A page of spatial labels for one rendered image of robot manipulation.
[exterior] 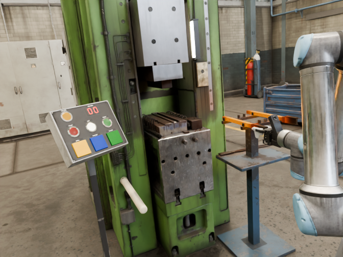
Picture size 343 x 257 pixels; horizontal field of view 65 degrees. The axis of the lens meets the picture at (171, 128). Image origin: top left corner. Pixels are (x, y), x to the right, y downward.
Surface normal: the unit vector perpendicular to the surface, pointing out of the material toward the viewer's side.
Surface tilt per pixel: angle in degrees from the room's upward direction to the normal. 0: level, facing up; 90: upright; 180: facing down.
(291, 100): 89
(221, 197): 90
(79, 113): 60
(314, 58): 76
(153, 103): 90
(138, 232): 90
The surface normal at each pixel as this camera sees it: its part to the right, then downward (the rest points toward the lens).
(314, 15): -0.88, 0.19
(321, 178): -0.47, 0.01
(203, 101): 0.40, 0.18
